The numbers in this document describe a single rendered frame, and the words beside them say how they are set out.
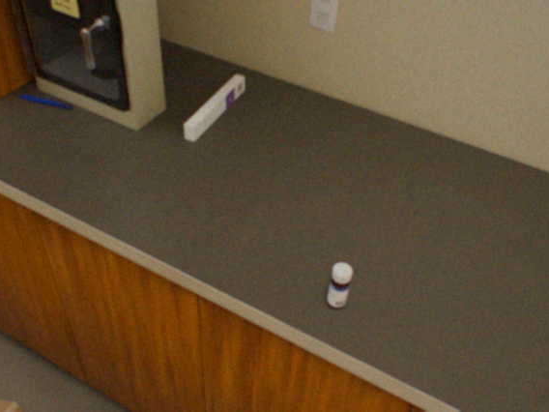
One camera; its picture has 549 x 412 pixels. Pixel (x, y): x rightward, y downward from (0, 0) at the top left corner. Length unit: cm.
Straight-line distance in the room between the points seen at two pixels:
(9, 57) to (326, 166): 83
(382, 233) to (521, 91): 48
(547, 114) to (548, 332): 53
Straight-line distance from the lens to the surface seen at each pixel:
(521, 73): 143
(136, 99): 139
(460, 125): 152
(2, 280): 184
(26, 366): 220
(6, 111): 158
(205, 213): 120
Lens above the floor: 178
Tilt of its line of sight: 43 degrees down
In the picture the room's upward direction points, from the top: 4 degrees clockwise
